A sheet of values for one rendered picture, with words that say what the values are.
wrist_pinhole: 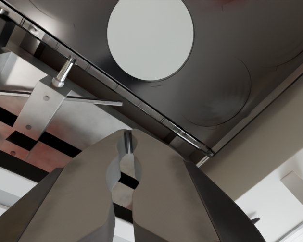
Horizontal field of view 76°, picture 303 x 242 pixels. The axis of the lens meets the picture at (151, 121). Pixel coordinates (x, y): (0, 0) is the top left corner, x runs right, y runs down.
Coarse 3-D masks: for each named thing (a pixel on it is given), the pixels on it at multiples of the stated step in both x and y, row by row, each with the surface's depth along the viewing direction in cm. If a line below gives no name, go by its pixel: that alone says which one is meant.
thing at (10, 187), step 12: (0, 168) 22; (0, 180) 22; (12, 180) 23; (24, 180) 23; (0, 192) 24; (12, 192) 23; (24, 192) 24; (0, 204) 25; (12, 204) 25; (120, 228) 28; (132, 228) 28; (120, 240) 30; (132, 240) 29
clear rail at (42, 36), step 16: (0, 0) 20; (16, 16) 20; (48, 32) 22; (64, 48) 22; (80, 64) 23; (112, 80) 24; (128, 96) 25; (144, 112) 26; (160, 112) 27; (176, 128) 28; (192, 144) 29
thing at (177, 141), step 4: (168, 136) 37; (172, 136) 36; (176, 136) 35; (164, 140) 37; (168, 140) 36; (172, 140) 35; (176, 140) 35; (180, 140) 35; (168, 144) 35; (172, 144) 35; (176, 144) 35; (180, 144) 35; (176, 148) 36
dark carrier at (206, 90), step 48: (48, 0) 20; (96, 0) 20; (192, 0) 21; (240, 0) 21; (288, 0) 22; (96, 48) 22; (192, 48) 23; (240, 48) 24; (288, 48) 24; (144, 96) 26; (192, 96) 26; (240, 96) 27
